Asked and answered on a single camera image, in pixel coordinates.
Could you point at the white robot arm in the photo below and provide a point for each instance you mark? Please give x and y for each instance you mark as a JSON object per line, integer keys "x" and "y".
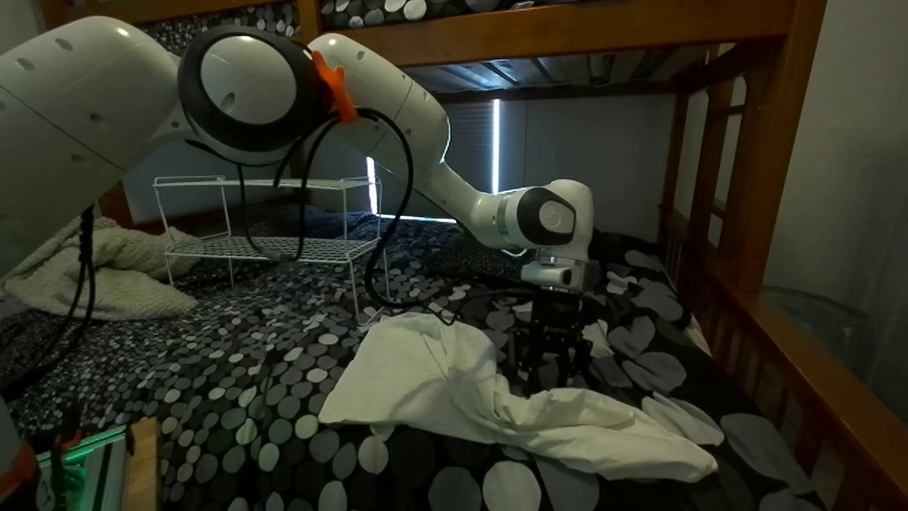
{"x": 90, "y": 100}

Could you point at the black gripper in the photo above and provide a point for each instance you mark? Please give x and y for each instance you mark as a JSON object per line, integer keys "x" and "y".
{"x": 558, "y": 317}

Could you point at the upper bunk dotted bedding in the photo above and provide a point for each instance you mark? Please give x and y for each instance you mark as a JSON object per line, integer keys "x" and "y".
{"x": 334, "y": 16}

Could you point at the beige pillow on bed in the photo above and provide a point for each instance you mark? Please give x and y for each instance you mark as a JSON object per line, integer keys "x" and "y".
{"x": 128, "y": 279}

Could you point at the white wire shelf rack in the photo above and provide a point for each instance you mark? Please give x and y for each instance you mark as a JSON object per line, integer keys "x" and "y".
{"x": 325, "y": 222}

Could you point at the white pillow case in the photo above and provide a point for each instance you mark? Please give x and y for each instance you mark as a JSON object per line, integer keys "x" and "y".
{"x": 443, "y": 378}

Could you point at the wooden bunk bed frame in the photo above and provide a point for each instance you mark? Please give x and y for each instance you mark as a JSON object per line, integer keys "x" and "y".
{"x": 719, "y": 249}

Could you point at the black grey dotted bedspread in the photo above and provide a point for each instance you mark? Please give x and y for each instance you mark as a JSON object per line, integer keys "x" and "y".
{"x": 280, "y": 392}

